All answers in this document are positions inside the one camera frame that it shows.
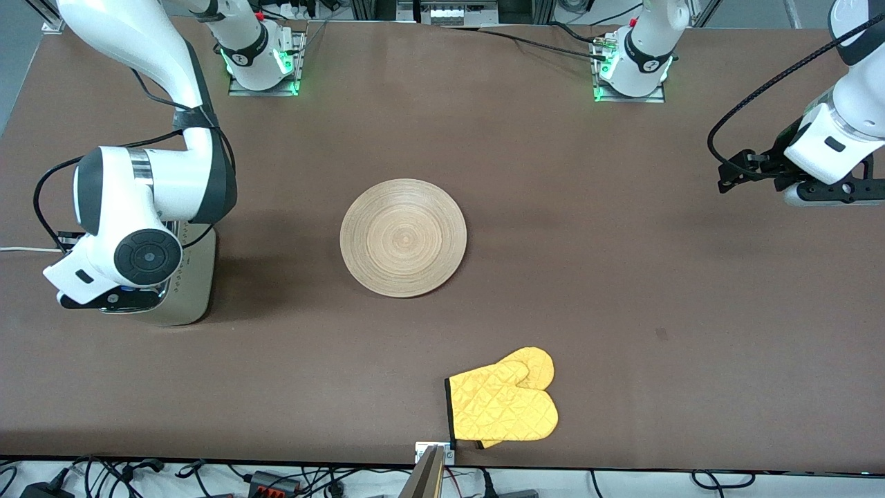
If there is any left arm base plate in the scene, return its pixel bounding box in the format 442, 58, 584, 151
593, 33, 667, 104

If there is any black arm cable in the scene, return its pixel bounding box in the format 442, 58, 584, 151
32, 66, 236, 253
707, 28, 885, 167

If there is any thick black table cable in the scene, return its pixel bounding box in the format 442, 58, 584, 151
546, 21, 609, 46

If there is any aluminium frame rack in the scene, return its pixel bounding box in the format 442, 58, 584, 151
351, 0, 554, 27

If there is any thin black table cable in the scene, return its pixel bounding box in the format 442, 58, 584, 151
442, 25, 609, 59

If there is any white power strip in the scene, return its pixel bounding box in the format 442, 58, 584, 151
277, 0, 326, 20

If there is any aluminium camera post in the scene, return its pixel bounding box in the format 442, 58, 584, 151
399, 445, 445, 498

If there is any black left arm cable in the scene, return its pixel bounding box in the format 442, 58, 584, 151
707, 28, 885, 167

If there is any yellow quilted oven mitt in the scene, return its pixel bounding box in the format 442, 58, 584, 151
445, 347, 559, 450

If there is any black cable loop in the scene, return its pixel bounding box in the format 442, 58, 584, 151
691, 470, 756, 490

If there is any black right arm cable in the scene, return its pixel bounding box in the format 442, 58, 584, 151
32, 66, 236, 253

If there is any aluminium corner bracket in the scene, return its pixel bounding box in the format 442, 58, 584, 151
28, 0, 68, 34

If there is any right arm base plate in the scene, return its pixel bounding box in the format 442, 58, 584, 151
228, 31, 305, 97

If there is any round wooden plate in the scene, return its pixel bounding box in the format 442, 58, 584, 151
339, 178, 468, 299

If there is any black orange connector block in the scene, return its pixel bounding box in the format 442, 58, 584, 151
248, 470, 303, 497

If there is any silver two-slot toaster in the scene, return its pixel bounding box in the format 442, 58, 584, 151
90, 221, 216, 326

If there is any white post bracket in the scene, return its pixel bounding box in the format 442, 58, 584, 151
415, 441, 456, 464

